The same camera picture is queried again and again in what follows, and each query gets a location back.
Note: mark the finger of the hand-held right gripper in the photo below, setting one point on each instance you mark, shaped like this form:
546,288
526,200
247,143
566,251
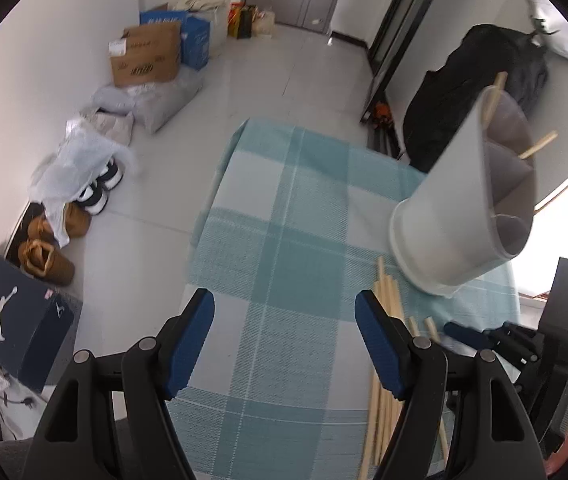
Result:
463,333

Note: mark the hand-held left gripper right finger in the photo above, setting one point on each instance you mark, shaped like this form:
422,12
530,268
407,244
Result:
378,345

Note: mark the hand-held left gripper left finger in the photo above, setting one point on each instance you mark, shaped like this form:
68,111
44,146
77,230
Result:
191,345

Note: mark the bunch of wooden chopsticks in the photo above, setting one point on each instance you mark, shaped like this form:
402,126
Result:
387,296

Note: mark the white divided utensil holder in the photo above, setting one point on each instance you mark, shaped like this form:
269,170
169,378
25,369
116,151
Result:
443,210

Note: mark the wooden chopstick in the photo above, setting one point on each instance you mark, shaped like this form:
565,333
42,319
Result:
538,145
494,97

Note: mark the person's right hand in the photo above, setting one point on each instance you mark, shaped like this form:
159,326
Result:
567,442

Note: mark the teal plaid tablecloth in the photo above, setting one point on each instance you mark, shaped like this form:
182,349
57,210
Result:
289,240

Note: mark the brown boot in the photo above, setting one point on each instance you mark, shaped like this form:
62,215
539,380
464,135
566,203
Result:
44,262
76,220

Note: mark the black and white sneaker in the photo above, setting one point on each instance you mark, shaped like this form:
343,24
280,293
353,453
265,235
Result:
94,201
113,177

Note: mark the navy shoe box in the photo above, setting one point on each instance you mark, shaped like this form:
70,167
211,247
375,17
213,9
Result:
19,320

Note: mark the beige parcel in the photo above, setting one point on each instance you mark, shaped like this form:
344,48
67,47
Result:
111,127

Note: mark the orange and black tool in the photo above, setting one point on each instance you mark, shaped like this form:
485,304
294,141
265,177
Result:
382,112

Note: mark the black backpack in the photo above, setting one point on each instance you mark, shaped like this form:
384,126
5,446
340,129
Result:
463,90

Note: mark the grey plastic packet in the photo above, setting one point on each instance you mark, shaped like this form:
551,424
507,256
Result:
169,102

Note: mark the pale blue plastic bag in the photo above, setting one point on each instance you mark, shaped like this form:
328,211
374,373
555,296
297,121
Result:
114,100

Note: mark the brown cardboard box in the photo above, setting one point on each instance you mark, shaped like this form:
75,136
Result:
149,60

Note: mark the blue cardboard box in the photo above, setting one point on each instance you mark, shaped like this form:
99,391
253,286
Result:
196,42

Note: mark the black paper bag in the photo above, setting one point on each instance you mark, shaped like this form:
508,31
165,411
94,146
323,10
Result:
246,24

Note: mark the red and yellow bag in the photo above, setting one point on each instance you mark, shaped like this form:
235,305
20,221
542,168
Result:
235,20

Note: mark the beige paper bag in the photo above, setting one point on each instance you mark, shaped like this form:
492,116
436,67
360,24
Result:
266,21

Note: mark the cream tote bag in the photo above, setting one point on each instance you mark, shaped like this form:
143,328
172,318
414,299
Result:
204,0

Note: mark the black metal frame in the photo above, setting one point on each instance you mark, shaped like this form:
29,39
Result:
403,20

